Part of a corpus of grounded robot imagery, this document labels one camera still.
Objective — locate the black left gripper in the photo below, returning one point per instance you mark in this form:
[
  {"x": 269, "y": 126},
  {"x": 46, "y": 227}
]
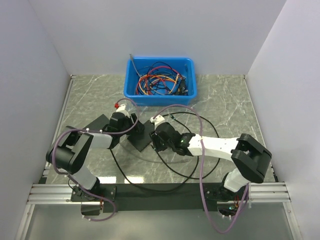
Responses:
[{"x": 138, "y": 127}]

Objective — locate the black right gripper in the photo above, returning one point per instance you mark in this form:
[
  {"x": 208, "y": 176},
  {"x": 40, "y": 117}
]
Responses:
[{"x": 156, "y": 143}]

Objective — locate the black network switch box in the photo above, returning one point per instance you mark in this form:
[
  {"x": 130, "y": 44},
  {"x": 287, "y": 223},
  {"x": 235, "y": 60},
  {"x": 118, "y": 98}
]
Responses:
[{"x": 98, "y": 126}]

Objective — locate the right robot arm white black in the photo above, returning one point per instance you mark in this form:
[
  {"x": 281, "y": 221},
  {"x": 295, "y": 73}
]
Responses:
[{"x": 250, "y": 157}]

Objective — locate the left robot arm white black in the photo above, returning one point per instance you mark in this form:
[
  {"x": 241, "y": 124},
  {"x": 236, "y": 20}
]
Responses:
[{"x": 73, "y": 148}]

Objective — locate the blue plastic bin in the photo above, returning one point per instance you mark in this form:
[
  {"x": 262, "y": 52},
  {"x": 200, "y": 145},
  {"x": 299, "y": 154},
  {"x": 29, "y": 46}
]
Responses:
[{"x": 160, "y": 81}]

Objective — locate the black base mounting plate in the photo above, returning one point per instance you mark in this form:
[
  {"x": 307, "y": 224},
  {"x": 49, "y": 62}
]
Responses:
[{"x": 167, "y": 196}]

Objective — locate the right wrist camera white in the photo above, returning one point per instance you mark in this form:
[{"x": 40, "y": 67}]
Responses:
[{"x": 156, "y": 120}]

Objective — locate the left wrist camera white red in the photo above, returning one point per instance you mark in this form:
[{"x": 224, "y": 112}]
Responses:
[{"x": 121, "y": 108}]

